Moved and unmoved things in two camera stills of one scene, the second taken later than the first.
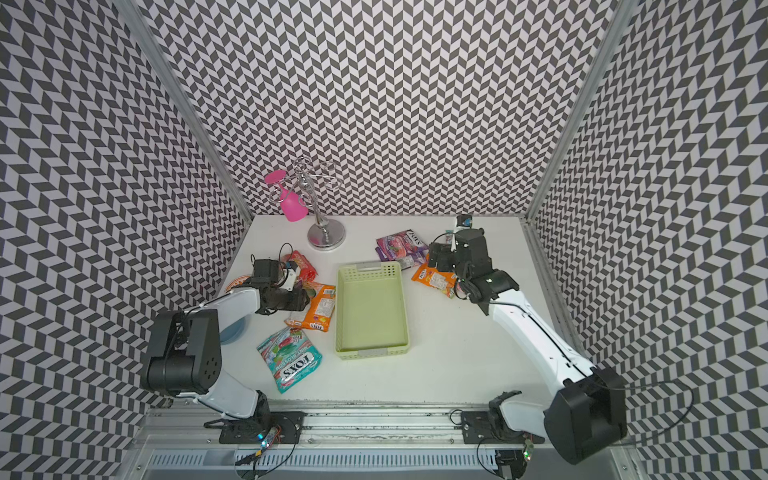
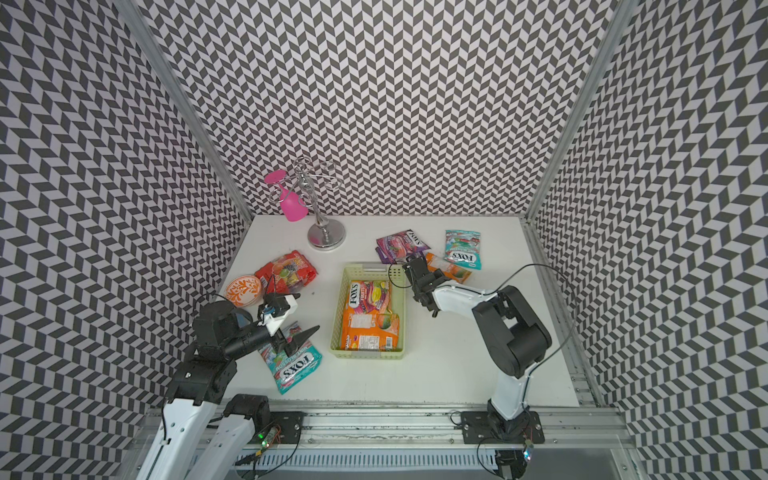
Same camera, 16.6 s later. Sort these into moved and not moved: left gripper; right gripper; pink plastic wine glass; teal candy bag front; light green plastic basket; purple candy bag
Moved: left gripper; right gripper
Not moved: purple candy bag; light green plastic basket; teal candy bag front; pink plastic wine glass
